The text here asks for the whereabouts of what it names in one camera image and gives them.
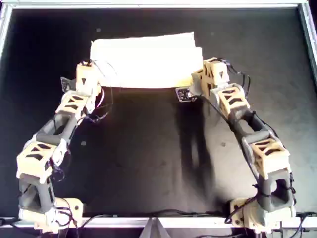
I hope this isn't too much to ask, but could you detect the cream terry cloth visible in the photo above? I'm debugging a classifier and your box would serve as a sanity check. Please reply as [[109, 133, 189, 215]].
[[89, 31, 203, 89]]

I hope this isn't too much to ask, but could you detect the white triangular bracket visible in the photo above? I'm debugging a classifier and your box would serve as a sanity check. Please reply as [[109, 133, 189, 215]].
[[141, 217, 170, 238]]

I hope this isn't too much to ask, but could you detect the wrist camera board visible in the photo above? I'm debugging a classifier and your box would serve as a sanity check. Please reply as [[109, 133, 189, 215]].
[[175, 87, 193, 104], [60, 76, 76, 94]]

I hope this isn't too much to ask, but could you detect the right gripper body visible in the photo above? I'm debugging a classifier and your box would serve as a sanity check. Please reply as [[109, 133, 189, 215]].
[[192, 57, 230, 97]]

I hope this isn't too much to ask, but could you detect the thin left wrist wire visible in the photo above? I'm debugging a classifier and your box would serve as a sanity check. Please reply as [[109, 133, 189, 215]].
[[84, 58, 122, 123]]

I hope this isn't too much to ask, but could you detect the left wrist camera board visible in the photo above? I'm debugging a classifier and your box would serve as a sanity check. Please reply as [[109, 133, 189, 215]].
[[60, 76, 76, 94]]

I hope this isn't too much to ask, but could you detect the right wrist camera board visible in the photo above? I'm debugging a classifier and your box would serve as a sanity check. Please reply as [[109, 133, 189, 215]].
[[175, 87, 193, 104]]

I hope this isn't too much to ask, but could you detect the aluminium case frame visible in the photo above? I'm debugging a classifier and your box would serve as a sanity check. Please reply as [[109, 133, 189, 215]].
[[0, 0, 317, 230]]

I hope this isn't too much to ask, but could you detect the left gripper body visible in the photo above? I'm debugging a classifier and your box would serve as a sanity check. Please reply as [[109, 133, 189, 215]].
[[75, 60, 102, 97]]

